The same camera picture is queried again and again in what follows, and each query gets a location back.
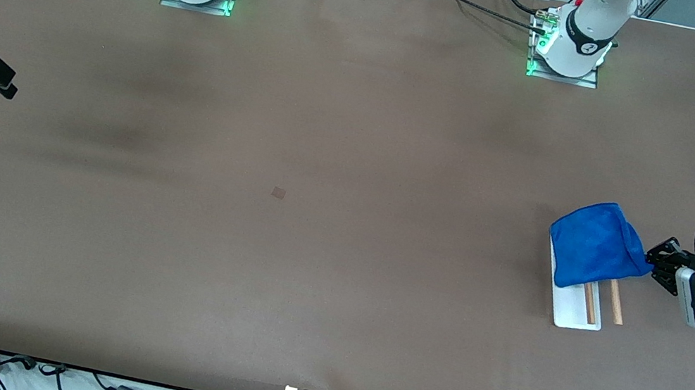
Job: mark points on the blue microfibre towel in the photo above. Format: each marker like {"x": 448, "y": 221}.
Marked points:
{"x": 596, "y": 246}

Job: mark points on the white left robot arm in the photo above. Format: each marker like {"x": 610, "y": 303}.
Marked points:
{"x": 584, "y": 29}

